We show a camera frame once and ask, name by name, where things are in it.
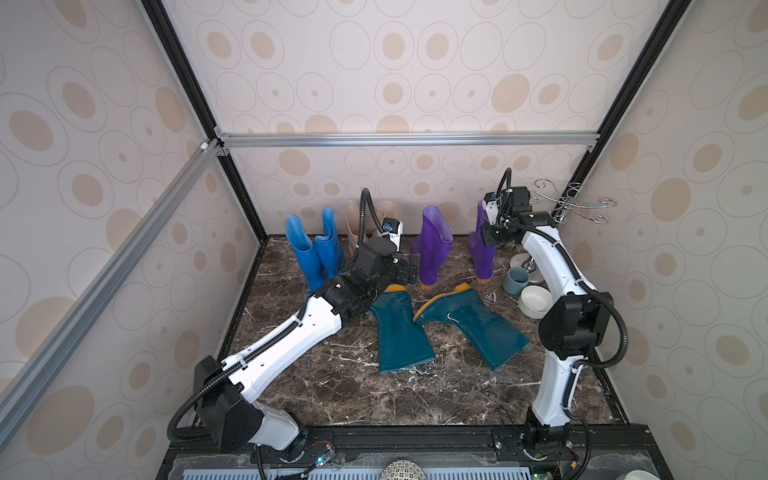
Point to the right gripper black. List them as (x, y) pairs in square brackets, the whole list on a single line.
[(491, 234)]

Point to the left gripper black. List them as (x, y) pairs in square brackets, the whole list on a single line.
[(406, 273)]

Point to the blue rain boot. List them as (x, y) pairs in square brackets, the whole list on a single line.
[(328, 246), (305, 252)]

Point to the purple rain boot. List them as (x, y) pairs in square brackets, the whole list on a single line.
[(432, 245), (482, 255)]

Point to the beige rain boot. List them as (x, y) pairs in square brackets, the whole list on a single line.
[(352, 217), (385, 209)]

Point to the dark green rain boot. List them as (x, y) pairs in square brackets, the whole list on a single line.
[(495, 338), (402, 342)]

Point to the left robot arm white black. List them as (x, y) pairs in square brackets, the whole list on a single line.
[(224, 406)]

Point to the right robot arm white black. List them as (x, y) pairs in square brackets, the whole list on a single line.
[(582, 328)]

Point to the metal cup tree stand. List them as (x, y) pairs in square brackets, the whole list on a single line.
[(593, 211)]

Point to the grey-green ceramic mug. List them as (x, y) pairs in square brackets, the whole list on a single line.
[(515, 281)]

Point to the white ceramic bowl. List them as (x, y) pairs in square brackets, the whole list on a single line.
[(535, 302)]

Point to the left diagonal aluminium bar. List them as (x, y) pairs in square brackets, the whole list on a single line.
[(40, 371)]

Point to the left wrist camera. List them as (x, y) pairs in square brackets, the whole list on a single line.
[(392, 230)]

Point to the horizontal aluminium frame bar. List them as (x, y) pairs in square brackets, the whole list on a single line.
[(410, 139)]

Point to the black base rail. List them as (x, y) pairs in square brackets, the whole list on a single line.
[(440, 452)]

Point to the right black frame post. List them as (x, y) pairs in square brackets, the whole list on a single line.
[(648, 57)]

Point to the black frame post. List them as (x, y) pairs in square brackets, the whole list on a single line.
[(160, 21), (648, 57)]

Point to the left black frame post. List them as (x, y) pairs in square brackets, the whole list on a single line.
[(160, 21)]

